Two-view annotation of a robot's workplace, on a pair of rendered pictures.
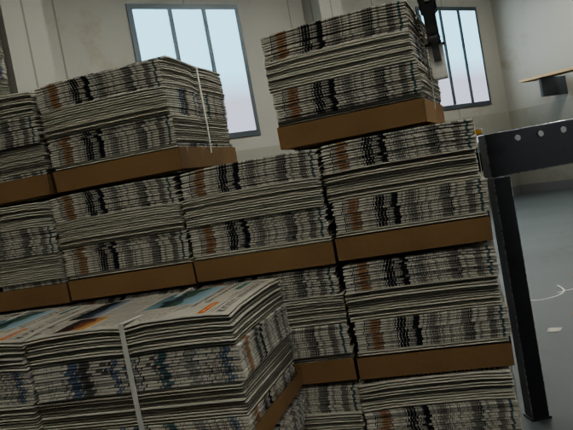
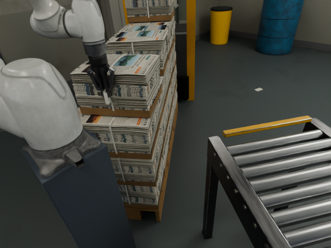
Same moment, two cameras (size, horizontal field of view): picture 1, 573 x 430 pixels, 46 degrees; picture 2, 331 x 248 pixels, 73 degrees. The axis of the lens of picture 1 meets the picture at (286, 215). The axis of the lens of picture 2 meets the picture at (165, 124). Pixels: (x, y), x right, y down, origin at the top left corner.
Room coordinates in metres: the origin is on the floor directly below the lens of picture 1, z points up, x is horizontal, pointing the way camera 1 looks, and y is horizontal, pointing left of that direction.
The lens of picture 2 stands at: (1.59, -1.32, 1.45)
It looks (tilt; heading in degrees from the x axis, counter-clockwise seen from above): 36 degrees down; 85
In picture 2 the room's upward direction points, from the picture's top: 4 degrees counter-clockwise
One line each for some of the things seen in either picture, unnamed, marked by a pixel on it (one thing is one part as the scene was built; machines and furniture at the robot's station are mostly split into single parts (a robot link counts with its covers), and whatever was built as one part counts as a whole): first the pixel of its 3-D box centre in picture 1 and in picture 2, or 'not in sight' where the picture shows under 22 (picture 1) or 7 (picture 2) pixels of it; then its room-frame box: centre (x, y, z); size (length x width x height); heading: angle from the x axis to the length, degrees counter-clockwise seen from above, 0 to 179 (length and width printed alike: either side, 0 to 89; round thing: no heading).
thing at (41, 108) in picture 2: not in sight; (38, 101); (1.30, -0.75, 1.17); 0.18 x 0.16 x 0.22; 161
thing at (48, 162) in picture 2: not in sight; (62, 143); (1.32, -0.77, 1.03); 0.22 x 0.18 x 0.06; 127
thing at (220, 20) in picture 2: not in sight; (219, 25); (3.31, 3.48, 0.34); 0.44 x 0.43 x 0.68; 127
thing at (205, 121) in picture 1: (146, 130); (138, 53); (1.58, 0.28, 0.95); 0.38 x 0.29 x 0.23; 166
